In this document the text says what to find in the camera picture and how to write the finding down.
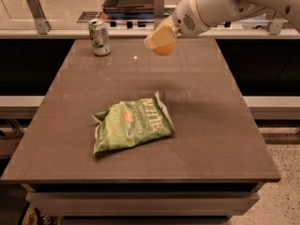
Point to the grey table drawer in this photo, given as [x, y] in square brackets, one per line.
[149, 204]

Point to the orange fruit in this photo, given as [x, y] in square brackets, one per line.
[164, 50]

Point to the snack bag under table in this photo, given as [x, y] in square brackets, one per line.
[35, 217]

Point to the right metal glass bracket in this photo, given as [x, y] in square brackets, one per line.
[275, 23]

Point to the dark tray stack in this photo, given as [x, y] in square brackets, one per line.
[129, 9]

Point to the metal glass bracket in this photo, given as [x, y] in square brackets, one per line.
[158, 12]
[275, 23]
[42, 25]

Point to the left metal glass bracket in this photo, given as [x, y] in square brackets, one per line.
[42, 25]

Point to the green 7up can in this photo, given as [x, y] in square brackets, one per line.
[98, 33]

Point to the green chip bag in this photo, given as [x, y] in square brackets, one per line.
[131, 123]

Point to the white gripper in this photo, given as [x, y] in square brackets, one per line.
[186, 20]

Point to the middle metal glass bracket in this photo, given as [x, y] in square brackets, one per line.
[158, 12]

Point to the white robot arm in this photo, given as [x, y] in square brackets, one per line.
[221, 11]

